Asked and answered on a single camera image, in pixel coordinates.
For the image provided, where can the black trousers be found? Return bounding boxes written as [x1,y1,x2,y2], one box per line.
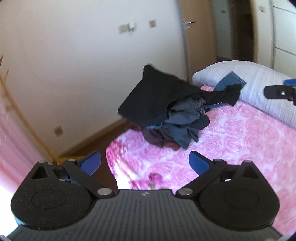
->
[117,64,242,129]

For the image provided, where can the pile of dark clothes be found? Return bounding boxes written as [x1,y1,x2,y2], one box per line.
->
[130,98,210,151]

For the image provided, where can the striped grey white quilt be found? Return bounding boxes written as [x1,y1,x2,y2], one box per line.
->
[192,60,295,129]

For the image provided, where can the pink rose bedspread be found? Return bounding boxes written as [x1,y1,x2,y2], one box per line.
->
[106,101,295,235]

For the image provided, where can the blue folded garment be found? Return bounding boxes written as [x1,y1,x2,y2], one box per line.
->
[202,72,247,110]

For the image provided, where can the white wardrobe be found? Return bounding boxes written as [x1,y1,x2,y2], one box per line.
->
[250,0,295,78]

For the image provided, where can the wooden door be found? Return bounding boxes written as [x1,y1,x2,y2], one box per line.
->
[178,0,217,80]

